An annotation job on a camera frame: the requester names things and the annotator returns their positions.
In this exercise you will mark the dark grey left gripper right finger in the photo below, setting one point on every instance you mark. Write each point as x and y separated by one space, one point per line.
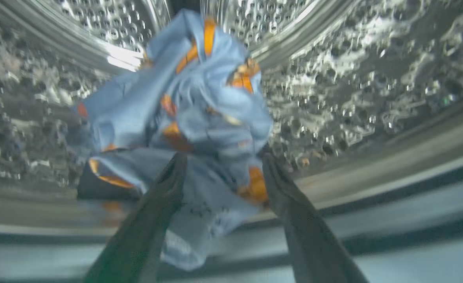
306 236

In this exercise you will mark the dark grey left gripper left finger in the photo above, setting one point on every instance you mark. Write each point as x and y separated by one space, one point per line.
144 236

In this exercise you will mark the blue cartoon print garment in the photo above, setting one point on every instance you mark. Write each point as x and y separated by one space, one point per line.
200 98
207 212

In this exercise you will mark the steel washing machine drum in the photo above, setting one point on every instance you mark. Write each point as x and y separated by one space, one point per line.
373 78

